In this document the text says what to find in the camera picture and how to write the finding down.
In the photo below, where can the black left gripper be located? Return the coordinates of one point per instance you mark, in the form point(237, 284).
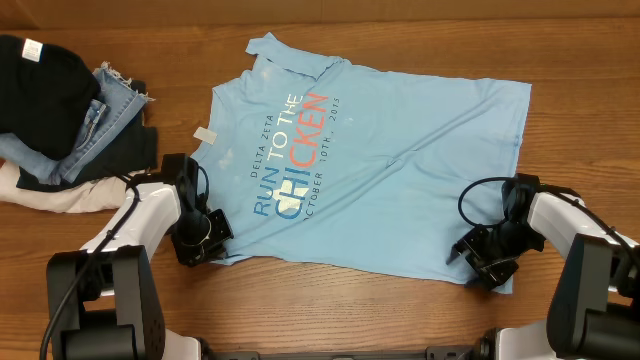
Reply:
point(214, 250)

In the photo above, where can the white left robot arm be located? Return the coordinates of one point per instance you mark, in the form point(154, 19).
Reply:
point(102, 298)

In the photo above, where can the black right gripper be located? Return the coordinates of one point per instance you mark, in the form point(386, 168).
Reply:
point(494, 275)

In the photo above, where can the blue denim jeans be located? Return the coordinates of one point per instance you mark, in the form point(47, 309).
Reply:
point(116, 106)

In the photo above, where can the dark navy folded garment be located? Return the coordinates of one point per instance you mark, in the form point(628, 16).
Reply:
point(134, 149)

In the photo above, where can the black folded garment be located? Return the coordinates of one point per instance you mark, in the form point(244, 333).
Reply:
point(46, 91)

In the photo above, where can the beige folded cloth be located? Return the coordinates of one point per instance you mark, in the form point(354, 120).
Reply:
point(93, 196)

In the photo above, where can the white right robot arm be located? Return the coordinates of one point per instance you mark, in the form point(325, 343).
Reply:
point(594, 312)

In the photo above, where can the light blue printed t-shirt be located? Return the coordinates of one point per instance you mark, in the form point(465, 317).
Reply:
point(315, 159)

